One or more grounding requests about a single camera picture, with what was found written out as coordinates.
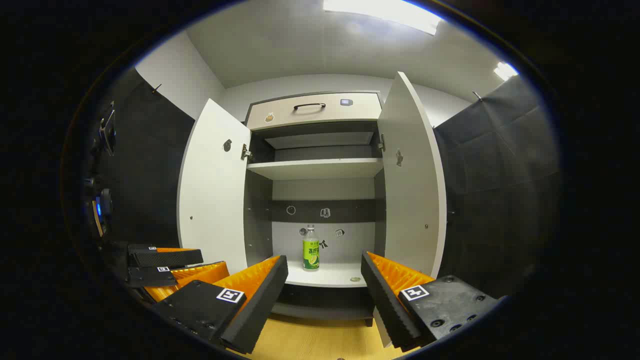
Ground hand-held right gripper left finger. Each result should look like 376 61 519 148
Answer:
150 255 289 355

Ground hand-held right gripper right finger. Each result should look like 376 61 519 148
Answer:
361 251 501 352

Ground green label clear bottle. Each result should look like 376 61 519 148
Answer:
302 224 321 272

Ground white cabinet door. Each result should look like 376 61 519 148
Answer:
177 98 252 275
372 71 447 348

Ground grey cabinet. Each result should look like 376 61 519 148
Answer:
243 91 387 328

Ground white cabinet shelf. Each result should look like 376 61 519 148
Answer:
246 158 384 181

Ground beige cabinet drawer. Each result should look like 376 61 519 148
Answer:
246 92 383 132

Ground black backdrop cloth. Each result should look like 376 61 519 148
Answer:
432 75 562 301
97 67 197 248

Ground black device on stand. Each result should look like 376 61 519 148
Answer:
82 102 118 238

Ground small ceiling light panel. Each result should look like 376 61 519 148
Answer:
493 61 520 82

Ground large ceiling light panel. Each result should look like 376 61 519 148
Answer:
322 0 445 36

